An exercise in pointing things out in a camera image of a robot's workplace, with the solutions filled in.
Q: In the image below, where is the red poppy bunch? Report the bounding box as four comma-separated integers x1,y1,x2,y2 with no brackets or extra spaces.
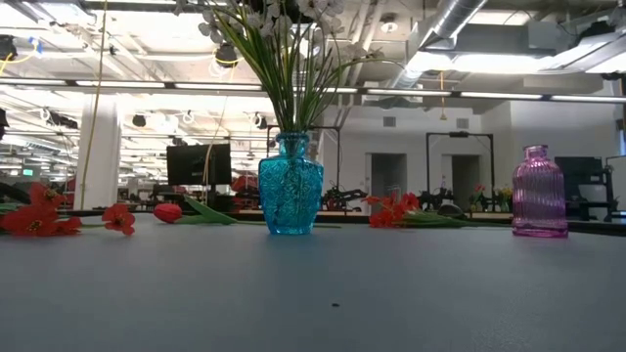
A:
0,181,137,239
361,191,514,230

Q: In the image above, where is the red artificial tulip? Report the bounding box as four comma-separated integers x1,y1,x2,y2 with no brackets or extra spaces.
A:
153,194,343,230

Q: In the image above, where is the blue glass vase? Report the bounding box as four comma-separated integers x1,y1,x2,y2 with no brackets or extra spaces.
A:
257,131,326,236

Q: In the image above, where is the purple glass vase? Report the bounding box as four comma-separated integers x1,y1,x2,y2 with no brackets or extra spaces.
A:
511,144,570,240

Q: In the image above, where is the black monitor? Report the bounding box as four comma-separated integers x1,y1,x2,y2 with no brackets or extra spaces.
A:
165,143,233,187

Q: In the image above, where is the long ceiling light strip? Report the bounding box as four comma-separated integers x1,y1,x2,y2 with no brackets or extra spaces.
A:
0,76,626,105

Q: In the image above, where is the white pillar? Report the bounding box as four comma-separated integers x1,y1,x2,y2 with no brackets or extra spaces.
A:
72,95,122,211

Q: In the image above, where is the silver ventilation duct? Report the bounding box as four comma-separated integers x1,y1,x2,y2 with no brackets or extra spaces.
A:
385,0,490,92

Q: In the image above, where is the long yellow cable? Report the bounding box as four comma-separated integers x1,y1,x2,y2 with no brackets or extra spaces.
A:
79,0,109,211

